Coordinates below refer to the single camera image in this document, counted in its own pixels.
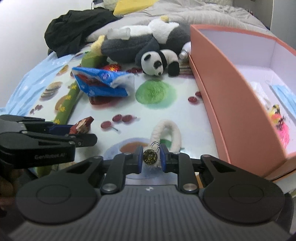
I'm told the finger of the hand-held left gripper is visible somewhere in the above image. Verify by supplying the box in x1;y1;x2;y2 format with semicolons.
21;132;98;149
0;115;74;135

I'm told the shiny red foil wrapper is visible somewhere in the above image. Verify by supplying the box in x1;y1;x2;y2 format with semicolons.
102;63;122;73

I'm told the green yellow wrapped stick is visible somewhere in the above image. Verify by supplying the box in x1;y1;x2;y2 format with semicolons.
35;51;104;179

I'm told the dark red patterned wrapper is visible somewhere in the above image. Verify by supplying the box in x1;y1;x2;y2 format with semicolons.
69;116;95;135

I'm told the white tissue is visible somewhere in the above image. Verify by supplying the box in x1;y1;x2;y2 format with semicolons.
250;81;272;106

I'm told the pink cardboard box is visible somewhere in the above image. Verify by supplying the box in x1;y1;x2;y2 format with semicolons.
188;24;296;181

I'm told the fruit printed plastic mat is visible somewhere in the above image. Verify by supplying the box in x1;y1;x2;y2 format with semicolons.
28;42;230;186

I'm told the small panda plush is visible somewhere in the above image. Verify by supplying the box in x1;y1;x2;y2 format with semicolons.
135;49;180;77

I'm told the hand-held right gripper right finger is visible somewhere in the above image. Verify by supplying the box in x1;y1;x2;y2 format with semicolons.
160;144;241;194

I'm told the blue snack packet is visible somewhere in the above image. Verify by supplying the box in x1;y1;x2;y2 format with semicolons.
71;66;135;98

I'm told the white fluffy keychain gold pendant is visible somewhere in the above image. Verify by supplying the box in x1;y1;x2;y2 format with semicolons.
142;119;182;179

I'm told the pink yellow fluffy toy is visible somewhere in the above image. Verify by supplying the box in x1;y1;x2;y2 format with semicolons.
266;104;291;149

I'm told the grey white penguin plush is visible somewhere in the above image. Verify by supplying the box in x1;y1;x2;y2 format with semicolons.
91;15;192;64

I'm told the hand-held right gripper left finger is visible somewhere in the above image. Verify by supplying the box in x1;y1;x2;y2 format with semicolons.
59;146;144;194

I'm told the blue face mask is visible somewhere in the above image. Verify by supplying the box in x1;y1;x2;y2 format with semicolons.
265;80;296;117

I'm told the grey duvet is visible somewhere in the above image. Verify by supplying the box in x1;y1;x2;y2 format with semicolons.
87;0;276;45

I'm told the black clothing pile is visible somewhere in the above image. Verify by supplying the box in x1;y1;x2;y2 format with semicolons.
44;6;123;58

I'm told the yellow pillow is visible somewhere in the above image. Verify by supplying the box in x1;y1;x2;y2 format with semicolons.
113;0;160;16

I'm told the white spray bottle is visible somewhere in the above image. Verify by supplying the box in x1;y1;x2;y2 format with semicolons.
179;42;192;60

